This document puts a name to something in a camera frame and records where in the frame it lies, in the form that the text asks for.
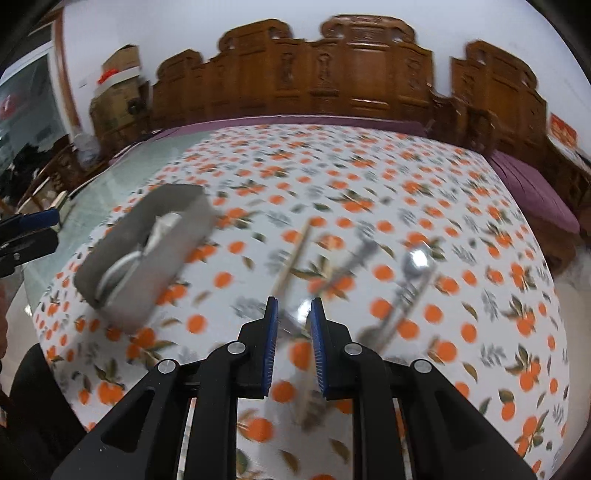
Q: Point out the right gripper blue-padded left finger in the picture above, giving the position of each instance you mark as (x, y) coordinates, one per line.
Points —
(272, 319)

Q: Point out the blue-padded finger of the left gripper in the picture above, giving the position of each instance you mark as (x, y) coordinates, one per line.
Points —
(27, 248)
(21, 224)

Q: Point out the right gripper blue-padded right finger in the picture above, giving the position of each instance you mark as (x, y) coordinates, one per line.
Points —
(319, 337)

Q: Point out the stainless steel fork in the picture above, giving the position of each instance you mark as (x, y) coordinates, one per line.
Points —
(293, 319)

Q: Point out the small stainless steel spoon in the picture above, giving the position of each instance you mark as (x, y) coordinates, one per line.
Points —
(418, 266)

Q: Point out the orange print tablecloth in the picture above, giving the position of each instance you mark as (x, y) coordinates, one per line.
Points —
(489, 318)

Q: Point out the grey metal utensil tray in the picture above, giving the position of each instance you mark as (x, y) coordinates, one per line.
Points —
(130, 304)

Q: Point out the stacked cardboard boxes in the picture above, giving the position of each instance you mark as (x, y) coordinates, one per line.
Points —
(118, 110)

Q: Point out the purple armchair cushion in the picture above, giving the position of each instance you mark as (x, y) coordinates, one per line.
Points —
(532, 192)

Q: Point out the carved wooden sofa bench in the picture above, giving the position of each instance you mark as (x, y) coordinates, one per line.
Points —
(363, 66)

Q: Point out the carved wooden armchair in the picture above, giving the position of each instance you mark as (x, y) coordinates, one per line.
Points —
(511, 116)

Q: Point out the red gift box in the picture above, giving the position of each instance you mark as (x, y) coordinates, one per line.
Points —
(562, 132)

